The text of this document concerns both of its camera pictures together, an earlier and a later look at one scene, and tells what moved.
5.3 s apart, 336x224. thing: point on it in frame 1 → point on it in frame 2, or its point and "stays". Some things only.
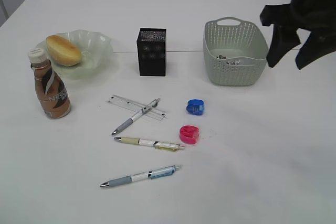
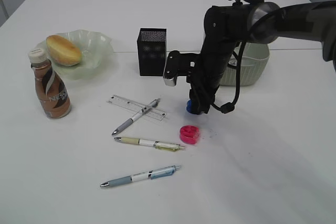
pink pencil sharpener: x=189 y=134 stays
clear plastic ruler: x=136 y=107 stays
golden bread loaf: x=63 y=51 stays
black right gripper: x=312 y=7 → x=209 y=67
